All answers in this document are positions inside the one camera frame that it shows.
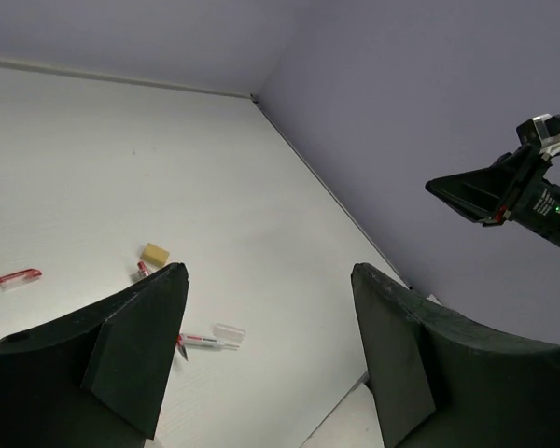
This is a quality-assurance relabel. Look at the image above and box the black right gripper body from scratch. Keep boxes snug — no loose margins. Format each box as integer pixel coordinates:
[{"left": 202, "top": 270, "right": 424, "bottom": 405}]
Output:
[{"left": 494, "top": 146, "right": 560, "bottom": 248}]

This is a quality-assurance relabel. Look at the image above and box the grey eraser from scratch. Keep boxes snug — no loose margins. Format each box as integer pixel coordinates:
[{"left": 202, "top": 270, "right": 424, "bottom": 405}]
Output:
[{"left": 131, "top": 260, "right": 151, "bottom": 283}]

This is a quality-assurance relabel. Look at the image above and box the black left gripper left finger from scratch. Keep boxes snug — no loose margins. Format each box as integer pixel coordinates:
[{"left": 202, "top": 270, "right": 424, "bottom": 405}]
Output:
[{"left": 0, "top": 263, "right": 189, "bottom": 447}]

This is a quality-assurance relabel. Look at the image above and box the yellow eraser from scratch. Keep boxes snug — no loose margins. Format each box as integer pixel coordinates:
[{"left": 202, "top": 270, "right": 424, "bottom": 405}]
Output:
[{"left": 140, "top": 243, "right": 170, "bottom": 268}]

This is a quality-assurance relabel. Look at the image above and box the white refill pen red end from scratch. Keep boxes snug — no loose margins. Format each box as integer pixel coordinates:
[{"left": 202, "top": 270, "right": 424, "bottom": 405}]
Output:
[{"left": 176, "top": 333, "right": 240, "bottom": 361}]

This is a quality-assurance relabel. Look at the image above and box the red gel pen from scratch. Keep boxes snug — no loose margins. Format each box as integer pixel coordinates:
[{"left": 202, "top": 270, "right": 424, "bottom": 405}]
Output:
[{"left": 0, "top": 268, "right": 43, "bottom": 291}]

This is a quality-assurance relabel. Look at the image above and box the clear pen cap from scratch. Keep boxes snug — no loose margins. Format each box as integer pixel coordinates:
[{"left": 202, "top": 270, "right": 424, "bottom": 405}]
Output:
[{"left": 213, "top": 323, "right": 246, "bottom": 344}]

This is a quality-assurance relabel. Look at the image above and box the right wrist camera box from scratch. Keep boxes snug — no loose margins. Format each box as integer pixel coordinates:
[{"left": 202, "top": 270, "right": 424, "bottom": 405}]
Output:
[{"left": 516, "top": 114, "right": 560, "bottom": 160}]

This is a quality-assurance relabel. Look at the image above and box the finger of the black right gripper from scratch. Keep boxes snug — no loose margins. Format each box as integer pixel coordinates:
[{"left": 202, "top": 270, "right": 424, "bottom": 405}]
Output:
[{"left": 425, "top": 153, "right": 530, "bottom": 224}]

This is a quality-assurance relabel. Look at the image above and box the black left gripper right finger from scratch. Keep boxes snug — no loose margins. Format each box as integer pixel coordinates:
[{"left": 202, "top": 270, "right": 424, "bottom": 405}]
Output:
[{"left": 351, "top": 263, "right": 560, "bottom": 447}]

